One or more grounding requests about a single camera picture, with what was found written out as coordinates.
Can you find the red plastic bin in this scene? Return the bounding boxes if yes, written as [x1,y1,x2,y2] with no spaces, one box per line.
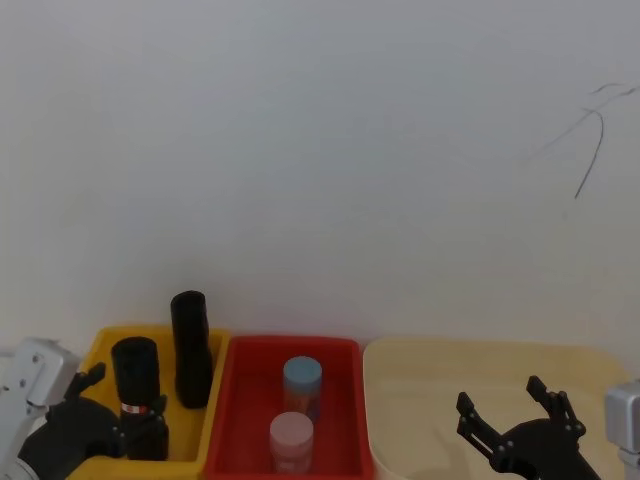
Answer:
[201,334,377,480]

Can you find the clear jar with blue lid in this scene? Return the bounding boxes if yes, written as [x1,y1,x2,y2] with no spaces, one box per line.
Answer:
[282,355,324,424]

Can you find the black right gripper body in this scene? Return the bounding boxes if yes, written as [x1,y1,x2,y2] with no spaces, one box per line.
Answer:
[492,419,605,480]

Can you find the black bottle with red-white band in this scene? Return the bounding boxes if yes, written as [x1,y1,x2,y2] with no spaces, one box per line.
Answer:
[110,336,170,462]

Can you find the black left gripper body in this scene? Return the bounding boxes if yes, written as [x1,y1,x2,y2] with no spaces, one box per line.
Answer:
[18,396,124,480]

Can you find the clear jar with pink lid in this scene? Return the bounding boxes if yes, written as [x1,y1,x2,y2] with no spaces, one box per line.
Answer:
[269,411,316,474]

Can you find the yellow plastic bin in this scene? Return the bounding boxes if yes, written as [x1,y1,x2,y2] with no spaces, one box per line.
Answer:
[66,324,232,480]

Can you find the cream plastic bin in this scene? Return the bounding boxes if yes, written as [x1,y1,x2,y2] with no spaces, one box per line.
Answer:
[361,336,634,480]

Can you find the tall plain black bottle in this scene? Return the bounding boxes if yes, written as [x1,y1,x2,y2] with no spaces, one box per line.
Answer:
[169,290,214,411]

